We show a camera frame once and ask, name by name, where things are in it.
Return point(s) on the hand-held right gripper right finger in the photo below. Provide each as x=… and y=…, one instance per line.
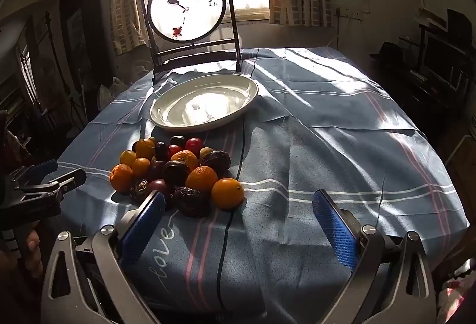
x=336, y=231

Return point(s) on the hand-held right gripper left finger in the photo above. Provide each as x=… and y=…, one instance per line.
x=143, y=231

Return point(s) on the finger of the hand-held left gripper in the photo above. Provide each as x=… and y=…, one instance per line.
x=46, y=168
x=70, y=179

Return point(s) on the dark water chestnut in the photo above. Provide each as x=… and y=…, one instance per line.
x=191, y=201
x=215, y=162
x=174, y=172
x=138, y=189

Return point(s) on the purple plum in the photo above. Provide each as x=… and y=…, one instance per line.
x=156, y=167
x=162, y=185

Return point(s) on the yellowish small orange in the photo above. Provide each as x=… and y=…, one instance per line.
x=128, y=158

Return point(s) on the bumpy tangerine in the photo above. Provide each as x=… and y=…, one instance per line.
x=201, y=178

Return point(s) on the dark plum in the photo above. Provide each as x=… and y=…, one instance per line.
x=177, y=141
x=161, y=151

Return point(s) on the white oval plate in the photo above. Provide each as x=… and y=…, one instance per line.
x=178, y=117

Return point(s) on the person's left hand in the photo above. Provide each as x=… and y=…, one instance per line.
x=33, y=253

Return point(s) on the blue striped tablecloth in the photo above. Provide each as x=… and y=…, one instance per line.
x=316, y=160

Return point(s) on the white plastic bag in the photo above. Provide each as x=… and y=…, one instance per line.
x=108, y=89

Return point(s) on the dark wooden cabinet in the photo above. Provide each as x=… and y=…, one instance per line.
x=80, y=30

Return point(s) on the dark monitor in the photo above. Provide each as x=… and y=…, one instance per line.
x=442, y=56

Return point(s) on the round painted table screen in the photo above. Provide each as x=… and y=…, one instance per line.
x=186, y=7

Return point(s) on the wall socket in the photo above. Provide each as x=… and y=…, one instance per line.
x=347, y=14

